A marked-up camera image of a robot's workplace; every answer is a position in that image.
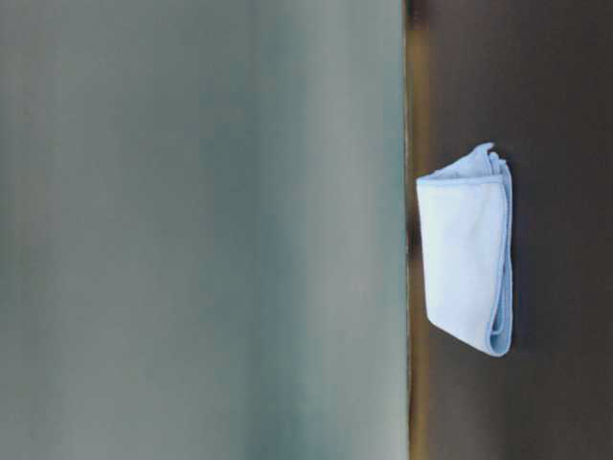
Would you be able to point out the light blue cloth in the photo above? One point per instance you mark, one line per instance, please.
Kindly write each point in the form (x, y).
(465, 212)

